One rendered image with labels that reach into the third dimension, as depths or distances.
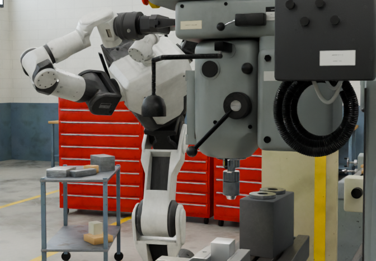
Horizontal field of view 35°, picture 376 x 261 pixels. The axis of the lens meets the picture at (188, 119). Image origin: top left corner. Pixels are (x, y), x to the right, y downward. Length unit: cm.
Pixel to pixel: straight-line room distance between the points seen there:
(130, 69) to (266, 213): 69
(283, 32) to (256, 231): 92
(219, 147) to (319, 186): 183
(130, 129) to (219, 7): 539
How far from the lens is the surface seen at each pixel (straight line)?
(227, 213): 655
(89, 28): 195
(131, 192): 698
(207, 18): 159
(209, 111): 160
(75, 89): 205
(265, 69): 154
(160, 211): 232
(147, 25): 190
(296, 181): 343
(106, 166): 494
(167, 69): 215
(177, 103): 226
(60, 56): 195
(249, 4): 156
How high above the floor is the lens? 150
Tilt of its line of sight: 3 degrees down
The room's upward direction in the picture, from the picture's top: straight up
